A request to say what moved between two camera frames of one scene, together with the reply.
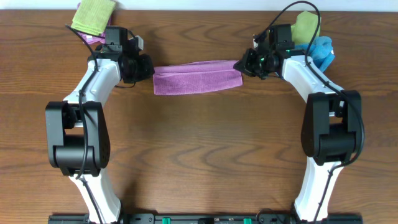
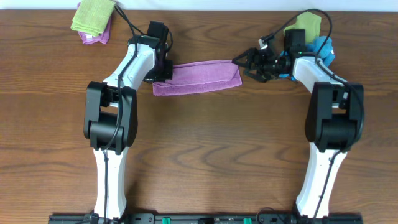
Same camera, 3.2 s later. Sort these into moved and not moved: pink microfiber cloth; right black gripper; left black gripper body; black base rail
Moved: left black gripper body
Not moved: pink microfiber cloth; black base rail; right black gripper
